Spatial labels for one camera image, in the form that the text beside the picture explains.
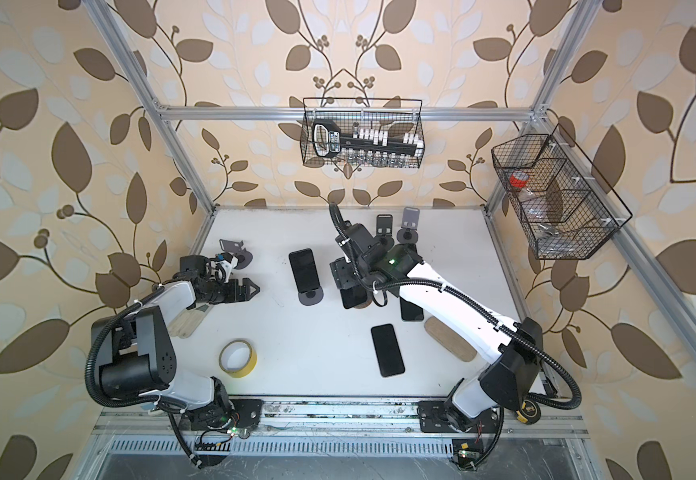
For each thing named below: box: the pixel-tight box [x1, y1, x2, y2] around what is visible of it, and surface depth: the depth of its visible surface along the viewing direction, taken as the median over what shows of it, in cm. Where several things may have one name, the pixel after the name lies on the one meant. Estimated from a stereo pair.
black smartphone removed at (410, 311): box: [400, 296, 424, 321], surface depth 93 cm
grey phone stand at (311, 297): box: [298, 286, 324, 306], surface depth 98 cm
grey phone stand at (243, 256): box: [219, 239, 253, 270], surface depth 104 cm
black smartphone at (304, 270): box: [288, 248, 320, 293], surface depth 91 cm
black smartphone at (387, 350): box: [371, 324, 405, 378], surface depth 87 cm
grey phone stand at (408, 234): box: [396, 207, 420, 244], surface depth 110 cm
